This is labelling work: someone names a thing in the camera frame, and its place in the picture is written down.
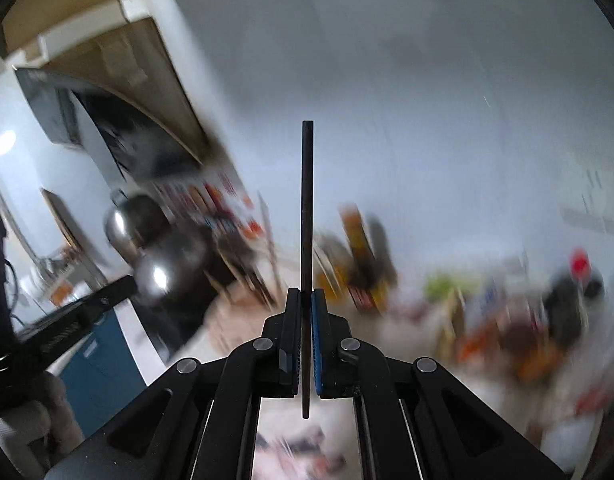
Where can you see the small steel pot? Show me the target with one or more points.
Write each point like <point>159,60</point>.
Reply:
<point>129,220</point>

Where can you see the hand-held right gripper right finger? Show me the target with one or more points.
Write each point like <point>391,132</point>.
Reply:
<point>318,340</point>

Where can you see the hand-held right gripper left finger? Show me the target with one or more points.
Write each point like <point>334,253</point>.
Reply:
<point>287,340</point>

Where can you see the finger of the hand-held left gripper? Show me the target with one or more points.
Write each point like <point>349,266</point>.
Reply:
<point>87,307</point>

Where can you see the dark brown chopstick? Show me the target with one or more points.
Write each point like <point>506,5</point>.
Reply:
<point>307,210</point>

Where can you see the blue cabinet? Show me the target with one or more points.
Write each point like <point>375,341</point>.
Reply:
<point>99,360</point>

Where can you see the black range hood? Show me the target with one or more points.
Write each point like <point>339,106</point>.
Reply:
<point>132,135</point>

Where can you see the large steel pot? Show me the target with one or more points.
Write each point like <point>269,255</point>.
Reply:
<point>174,266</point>

